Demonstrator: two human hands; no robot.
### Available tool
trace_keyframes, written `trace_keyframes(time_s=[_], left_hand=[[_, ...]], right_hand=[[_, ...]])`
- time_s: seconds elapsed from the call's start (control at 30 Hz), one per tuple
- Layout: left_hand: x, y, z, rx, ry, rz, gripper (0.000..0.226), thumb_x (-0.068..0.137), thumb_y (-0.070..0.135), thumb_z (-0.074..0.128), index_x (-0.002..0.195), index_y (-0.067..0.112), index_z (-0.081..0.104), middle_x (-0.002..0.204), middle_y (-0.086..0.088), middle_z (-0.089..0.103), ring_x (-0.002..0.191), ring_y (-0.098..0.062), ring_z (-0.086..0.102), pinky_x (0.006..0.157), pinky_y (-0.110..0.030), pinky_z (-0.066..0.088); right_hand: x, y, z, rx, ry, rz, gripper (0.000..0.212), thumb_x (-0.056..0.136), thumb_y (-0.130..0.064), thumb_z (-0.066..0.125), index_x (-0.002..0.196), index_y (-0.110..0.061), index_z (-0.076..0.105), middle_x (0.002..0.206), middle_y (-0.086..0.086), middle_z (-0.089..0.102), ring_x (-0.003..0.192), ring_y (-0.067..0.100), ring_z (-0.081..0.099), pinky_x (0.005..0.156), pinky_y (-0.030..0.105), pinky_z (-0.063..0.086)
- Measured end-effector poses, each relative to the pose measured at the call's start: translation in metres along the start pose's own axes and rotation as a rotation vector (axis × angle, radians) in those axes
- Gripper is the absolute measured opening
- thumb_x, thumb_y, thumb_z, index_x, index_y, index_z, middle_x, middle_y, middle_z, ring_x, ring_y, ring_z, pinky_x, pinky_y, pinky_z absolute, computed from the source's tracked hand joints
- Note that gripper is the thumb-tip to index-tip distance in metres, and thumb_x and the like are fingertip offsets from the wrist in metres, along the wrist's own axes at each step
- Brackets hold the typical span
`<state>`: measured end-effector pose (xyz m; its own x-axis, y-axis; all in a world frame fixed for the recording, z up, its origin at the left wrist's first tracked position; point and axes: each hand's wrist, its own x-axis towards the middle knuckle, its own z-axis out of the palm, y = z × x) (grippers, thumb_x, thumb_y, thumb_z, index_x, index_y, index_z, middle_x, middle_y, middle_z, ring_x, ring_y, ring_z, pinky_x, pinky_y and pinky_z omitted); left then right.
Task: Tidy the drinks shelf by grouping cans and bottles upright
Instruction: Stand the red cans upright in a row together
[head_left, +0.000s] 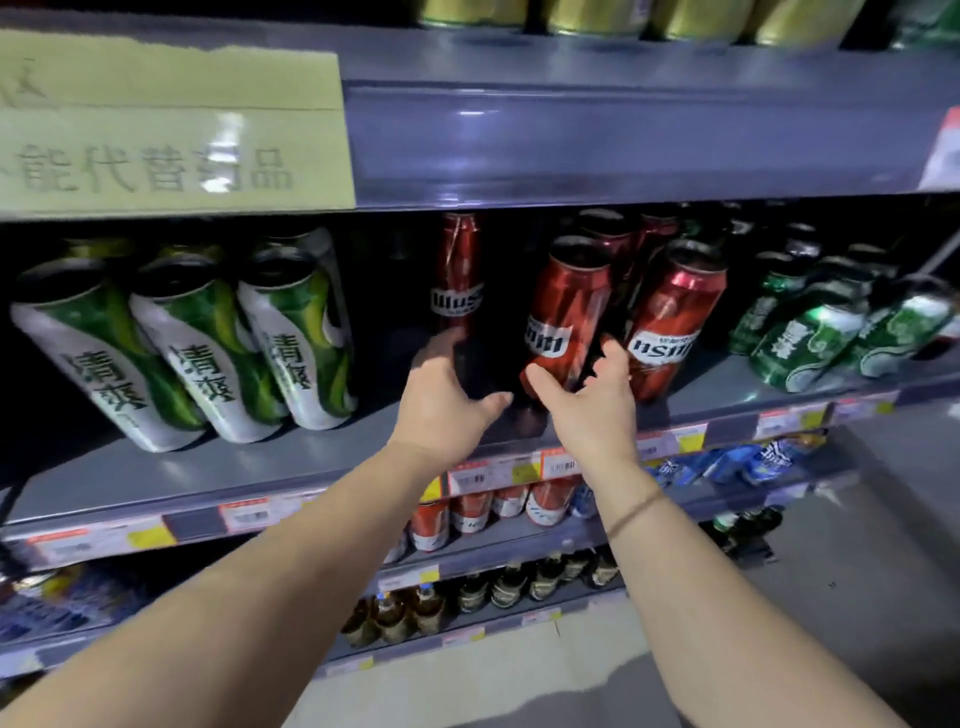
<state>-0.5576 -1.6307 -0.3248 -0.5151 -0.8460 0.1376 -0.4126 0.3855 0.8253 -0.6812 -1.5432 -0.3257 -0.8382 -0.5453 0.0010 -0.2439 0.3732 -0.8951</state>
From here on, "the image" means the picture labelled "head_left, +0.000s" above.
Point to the brown wrist band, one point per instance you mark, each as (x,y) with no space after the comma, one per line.
(636,511)

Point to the person's left forearm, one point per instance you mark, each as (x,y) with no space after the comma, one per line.
(225,615)

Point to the grey store shelving unit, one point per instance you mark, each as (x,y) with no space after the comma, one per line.
(600,142)

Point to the person's left hand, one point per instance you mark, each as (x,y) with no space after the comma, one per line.
(439,412)

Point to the person's right forearm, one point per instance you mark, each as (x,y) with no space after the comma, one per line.
(735,615)

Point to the yellow paper sign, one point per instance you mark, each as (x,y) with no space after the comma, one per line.
(165,127)

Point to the person's right hand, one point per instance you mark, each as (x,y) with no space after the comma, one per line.
(600,420)

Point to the orange-bordered price tag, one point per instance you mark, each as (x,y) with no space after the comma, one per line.
(945,150)

